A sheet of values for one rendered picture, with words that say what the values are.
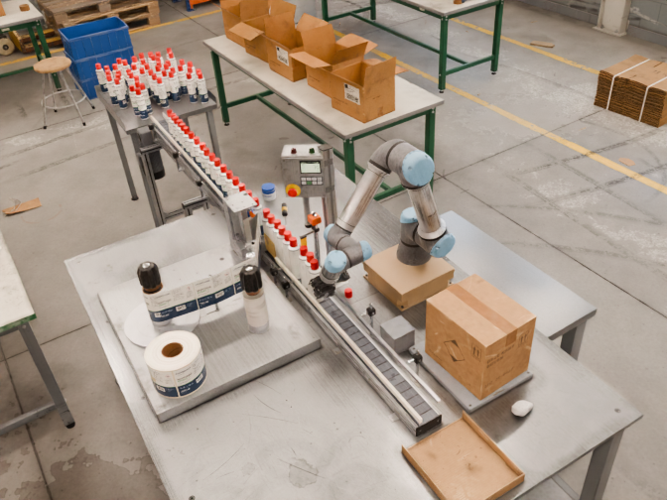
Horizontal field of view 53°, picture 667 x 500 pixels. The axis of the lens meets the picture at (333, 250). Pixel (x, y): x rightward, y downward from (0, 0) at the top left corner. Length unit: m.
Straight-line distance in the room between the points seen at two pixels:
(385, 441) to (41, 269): 3.18
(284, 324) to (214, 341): 0.28
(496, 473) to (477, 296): 0.61
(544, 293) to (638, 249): 1.86
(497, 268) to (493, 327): 0.75
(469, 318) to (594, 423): 0.55
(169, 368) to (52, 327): 2.07
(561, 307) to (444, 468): 0.94
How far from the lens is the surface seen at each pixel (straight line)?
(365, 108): 4.30
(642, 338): 4.09
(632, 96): 6.31
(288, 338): 2.64
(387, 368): 2.50
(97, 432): 3.73
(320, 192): 2.65
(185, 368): 2.43
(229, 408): 2.51
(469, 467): 2.31
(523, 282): 2.99
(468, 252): 3.12
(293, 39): 5.32
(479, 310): 2.39
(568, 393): 2.57
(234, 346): 2.65
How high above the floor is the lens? 2.73
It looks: 37 degrees down
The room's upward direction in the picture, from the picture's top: 4 degrees counter-clockwise
